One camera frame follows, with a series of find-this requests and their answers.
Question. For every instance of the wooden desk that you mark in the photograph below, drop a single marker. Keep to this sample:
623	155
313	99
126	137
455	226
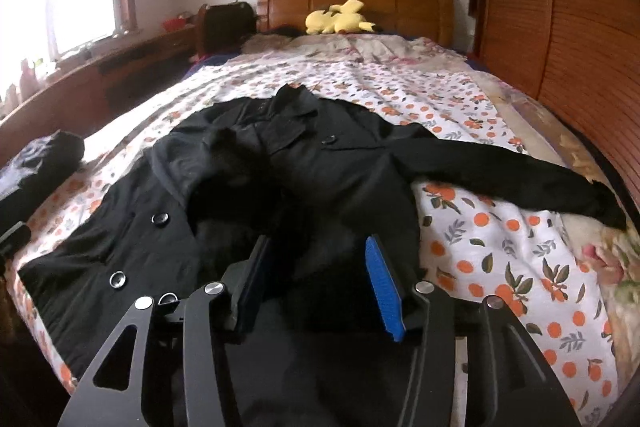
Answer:
125	62

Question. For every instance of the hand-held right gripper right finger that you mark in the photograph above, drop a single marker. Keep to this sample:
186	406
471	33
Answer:
382	289

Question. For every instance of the black coat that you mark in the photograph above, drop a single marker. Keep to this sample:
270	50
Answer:
325	167

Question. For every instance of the yellow plush toy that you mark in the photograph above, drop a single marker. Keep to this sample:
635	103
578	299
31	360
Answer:
335	19

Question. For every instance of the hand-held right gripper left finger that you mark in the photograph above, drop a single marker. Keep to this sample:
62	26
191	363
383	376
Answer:
251	292

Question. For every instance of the wooden wardrobe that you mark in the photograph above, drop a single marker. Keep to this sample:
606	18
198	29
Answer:
550	32

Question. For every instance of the dark chair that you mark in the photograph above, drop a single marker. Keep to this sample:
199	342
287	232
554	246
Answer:
225	27

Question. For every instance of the red container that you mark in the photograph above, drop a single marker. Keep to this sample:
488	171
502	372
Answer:
174	24

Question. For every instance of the floral quilt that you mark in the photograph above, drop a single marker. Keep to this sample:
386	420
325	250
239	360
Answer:
360	47

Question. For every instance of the wooden headboard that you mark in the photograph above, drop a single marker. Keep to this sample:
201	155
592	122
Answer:
400	4

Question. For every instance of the orange-print white bed sheet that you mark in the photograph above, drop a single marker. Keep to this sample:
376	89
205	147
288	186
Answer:
500	252

